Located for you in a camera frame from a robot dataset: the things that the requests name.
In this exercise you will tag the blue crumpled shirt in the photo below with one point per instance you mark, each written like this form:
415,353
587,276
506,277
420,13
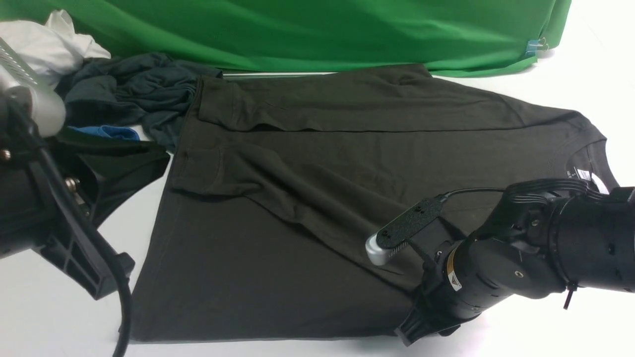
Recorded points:
108,131

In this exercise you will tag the green backdrop cloth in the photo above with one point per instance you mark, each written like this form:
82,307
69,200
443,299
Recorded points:
453,38

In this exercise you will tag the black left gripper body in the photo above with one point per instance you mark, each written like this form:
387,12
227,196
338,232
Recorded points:
102,173

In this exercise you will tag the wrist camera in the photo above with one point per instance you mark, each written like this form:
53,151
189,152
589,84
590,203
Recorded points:
21,84
419,227

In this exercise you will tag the white crumpled shirt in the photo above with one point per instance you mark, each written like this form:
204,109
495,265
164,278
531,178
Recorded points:
53,49

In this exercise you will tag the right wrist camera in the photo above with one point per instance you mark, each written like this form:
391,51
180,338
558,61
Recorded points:
419,227

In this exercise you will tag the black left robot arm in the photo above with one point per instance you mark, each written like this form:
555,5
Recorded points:
31,217

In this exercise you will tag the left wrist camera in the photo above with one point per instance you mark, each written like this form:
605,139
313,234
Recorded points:
21,84

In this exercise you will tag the blue binder clip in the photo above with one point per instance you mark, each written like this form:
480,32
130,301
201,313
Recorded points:
536,46

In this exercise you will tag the dark teal crumpled shirt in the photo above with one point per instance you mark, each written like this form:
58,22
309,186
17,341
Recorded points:
152,90

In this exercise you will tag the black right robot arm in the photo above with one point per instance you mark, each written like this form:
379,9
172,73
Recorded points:
543,237

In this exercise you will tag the gray long-sleeve top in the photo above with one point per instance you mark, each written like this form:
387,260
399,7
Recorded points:
277,183

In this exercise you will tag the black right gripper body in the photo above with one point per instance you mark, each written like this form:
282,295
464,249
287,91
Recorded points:
464,277

